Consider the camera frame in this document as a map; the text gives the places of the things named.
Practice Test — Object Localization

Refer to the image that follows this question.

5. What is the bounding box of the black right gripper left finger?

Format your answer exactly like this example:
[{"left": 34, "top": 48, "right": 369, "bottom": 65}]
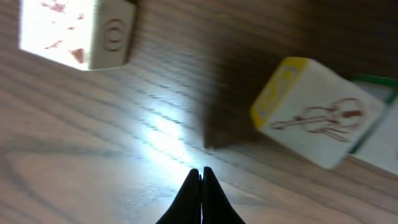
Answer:
[{"left": 156, "top": 169, "right": 201, "bottom": 224}]

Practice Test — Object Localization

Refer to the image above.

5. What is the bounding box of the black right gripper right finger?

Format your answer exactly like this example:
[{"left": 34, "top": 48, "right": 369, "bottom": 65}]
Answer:
[{"left": 201, "top": 167, "right": 245, "bottom": 224}]

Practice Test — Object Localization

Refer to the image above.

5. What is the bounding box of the wooden block yellow violin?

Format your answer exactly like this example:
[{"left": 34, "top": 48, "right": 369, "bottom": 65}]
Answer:
[{"left": 249, "top": 57, "right": 386, "bottom": 169}]

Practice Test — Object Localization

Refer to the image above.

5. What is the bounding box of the wooden block green L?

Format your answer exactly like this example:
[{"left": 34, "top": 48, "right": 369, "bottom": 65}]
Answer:
[{"left": 351, "top": 75, "right": 397, "bottom": 174}]

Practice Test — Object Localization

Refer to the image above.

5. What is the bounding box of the wooden block green edge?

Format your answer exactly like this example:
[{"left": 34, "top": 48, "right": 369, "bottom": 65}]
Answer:
[{"left": 19, "top": 0, "right": 137, "bottom": 71}]

